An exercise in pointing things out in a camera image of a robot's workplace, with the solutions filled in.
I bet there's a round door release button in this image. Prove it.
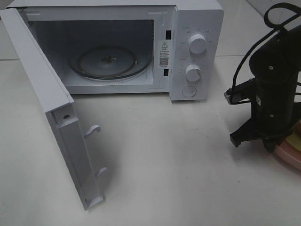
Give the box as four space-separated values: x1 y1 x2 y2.
182 86 197 97

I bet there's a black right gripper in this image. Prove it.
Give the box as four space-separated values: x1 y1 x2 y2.
230 94 299 153

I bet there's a glass microwave turntable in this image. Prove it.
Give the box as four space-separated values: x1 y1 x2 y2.
68 45 152 80

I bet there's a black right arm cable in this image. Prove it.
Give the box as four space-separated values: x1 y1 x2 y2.
227 2 301 105

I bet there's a white upper microwave knob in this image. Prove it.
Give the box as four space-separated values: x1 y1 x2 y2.
188 33 207 54

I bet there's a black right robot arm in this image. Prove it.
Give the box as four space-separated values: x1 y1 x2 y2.
225 26 301 152

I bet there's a pink round plate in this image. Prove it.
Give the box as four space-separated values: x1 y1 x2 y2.
273 138 301 171

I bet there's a white microwave knob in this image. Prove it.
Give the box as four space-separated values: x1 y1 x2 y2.
185 65 202 82
188 33 207 54

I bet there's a white microwave oven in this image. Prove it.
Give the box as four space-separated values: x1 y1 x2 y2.
5 0 224 101

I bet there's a toast sandwich with lettuce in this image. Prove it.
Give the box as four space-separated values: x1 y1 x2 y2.
285 122 301 151

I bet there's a white lower microwave knob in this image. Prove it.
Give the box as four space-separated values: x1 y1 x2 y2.
185 65 202 82

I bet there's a white warning label sticker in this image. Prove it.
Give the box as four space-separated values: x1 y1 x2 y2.
158 40 172 68

